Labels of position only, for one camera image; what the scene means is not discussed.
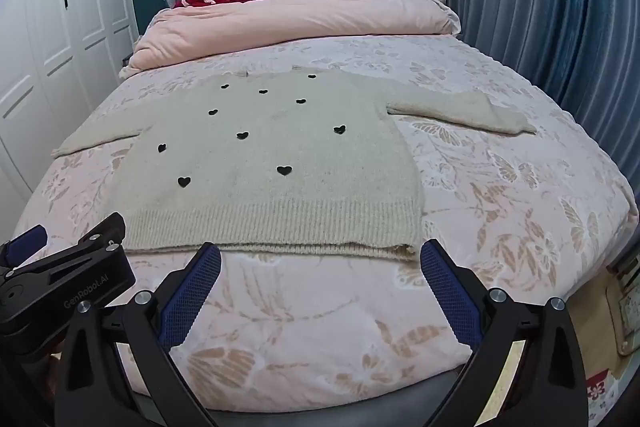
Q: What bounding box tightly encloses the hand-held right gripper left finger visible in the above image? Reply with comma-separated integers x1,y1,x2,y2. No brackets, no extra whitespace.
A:
52,243,223,427

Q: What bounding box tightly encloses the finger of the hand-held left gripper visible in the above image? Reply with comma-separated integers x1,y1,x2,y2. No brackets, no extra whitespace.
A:
0,224,49,268
65,212,127,258

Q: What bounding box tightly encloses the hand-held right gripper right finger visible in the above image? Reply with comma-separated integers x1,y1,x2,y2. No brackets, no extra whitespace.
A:
419,238,590,427

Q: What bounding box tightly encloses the beige sweater with black hearts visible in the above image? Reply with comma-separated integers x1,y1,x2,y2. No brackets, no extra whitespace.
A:
51,66,538,262

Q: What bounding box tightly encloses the bed with floral bedspread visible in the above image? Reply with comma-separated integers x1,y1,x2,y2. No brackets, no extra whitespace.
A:
12,34,640,413

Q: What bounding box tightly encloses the dark grey bed base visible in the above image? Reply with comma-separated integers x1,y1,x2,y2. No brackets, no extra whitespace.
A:
115,372,481,427

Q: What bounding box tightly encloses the white wardrobe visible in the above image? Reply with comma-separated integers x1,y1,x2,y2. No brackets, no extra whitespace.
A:
0,0,138,208

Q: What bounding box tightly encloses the pink duvet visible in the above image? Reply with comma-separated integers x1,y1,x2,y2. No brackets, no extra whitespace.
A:
119,0,462,80

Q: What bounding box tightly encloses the blue-grey curtain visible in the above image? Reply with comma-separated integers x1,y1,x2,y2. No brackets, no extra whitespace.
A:
442,0,640,208

